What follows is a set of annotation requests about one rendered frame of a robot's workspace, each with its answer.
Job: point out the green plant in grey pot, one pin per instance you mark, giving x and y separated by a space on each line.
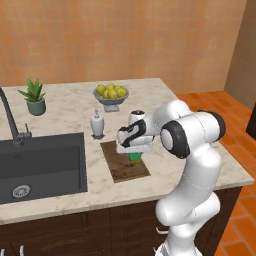
35 100

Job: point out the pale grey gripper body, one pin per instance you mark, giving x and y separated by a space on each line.
135 146

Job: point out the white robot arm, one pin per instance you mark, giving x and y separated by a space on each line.
196 173

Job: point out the yellow lemon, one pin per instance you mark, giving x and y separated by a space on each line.
117 87
110 86
100 89
112 94
121 92

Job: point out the brown wooden cutting board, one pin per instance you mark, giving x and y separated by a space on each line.
128 170

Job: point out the dark brown cupboard door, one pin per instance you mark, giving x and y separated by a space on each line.
53 236
136 226

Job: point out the grey fruit bowl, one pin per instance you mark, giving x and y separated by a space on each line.
110 101

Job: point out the dark grey sink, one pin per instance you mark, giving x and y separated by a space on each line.
43 166

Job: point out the dark grey tap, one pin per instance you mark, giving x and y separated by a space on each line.
10 116

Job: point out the green sponge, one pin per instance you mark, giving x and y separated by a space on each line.
135 156

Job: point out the dark brown cupboard side panel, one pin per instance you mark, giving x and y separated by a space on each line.
221 213

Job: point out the white soap dispenser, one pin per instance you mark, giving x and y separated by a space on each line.
97 126

